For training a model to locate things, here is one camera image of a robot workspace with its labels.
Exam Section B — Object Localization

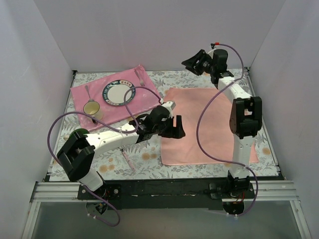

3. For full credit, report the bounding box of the pink floral placemat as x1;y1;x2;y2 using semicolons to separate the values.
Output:
70;65;160;124

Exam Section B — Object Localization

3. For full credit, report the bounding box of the silver fork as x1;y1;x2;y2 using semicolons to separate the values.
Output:
134;69;145;86

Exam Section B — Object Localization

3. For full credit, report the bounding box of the salmon pink satin napkin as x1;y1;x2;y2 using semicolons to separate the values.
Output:
160;87;259;166

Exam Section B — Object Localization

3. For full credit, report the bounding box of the pink handled utensil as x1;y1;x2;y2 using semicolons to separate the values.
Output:
120;148;135;171

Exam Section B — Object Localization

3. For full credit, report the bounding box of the white plate dark rim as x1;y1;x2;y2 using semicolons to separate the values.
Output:
102;80;136;106

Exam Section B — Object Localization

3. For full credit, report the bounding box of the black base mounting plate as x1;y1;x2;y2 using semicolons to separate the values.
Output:
77;177;257;216

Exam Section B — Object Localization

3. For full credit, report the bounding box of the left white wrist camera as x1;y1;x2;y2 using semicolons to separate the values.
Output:
161;101;176;111

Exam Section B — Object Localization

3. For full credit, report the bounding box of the green interior floral mug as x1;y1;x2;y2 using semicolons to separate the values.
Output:
63;128;89;141

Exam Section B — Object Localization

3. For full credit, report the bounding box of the cream enamel mug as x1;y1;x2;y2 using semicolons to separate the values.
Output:
83;101;103;120

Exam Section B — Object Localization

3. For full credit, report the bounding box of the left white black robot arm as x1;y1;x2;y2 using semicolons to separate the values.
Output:
57;101;185;199

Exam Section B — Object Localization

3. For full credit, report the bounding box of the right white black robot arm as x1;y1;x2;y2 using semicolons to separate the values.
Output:
182;49;262;199

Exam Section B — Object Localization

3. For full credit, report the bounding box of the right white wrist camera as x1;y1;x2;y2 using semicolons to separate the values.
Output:
207;47;217;58

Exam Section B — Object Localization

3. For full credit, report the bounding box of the silver spoon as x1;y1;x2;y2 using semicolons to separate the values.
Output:
85;85;94;102

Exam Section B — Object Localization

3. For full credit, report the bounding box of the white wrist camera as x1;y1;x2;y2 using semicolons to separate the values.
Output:
161;101;176;111
207;47;217;58

